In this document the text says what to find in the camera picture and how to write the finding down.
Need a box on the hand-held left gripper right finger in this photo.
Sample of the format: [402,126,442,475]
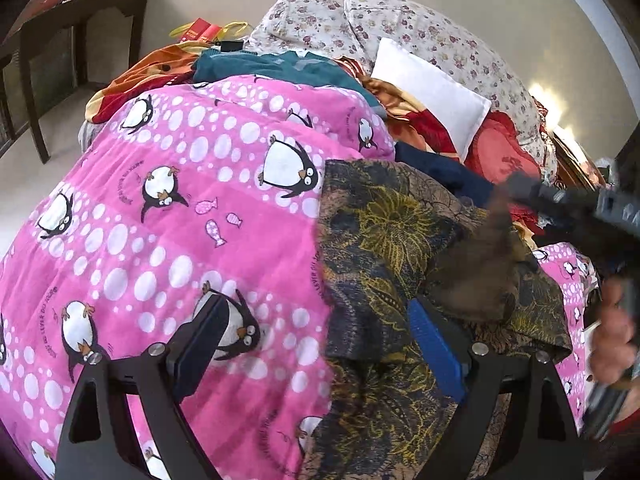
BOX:
[406,299,587,480]

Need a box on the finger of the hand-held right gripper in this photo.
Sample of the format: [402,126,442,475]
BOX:
[507,172,601,216]

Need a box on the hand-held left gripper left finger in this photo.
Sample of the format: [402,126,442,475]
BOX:
[54,294,230,480]

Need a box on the dark batik floral shirt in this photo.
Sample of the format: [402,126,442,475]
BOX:
[300,157,573,480]

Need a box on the person's right hand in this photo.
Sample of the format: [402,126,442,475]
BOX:
[586,277,640,393]

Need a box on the wooden bedside furniture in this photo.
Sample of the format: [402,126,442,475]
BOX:
[547,127,608,192]

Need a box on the navy blue cloth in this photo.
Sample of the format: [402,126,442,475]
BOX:
[395,142,501,208]

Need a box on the pink penguin print blanket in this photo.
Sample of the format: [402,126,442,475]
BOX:
[0,77,601,480]

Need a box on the white pillow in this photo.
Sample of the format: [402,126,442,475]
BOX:
[371,37,493,161]

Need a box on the large floral print pillow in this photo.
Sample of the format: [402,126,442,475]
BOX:
[344,0,560,186]

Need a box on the teal sweater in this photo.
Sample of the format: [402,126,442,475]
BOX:
[192,50,382,111]

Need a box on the small floral print pillow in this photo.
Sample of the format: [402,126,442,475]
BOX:
[249,0,352,58]

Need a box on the dark wooden table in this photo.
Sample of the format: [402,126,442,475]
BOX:
[0,0,151,163]

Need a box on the red bag with yellow handles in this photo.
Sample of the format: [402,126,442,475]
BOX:
[169,18,253,47]

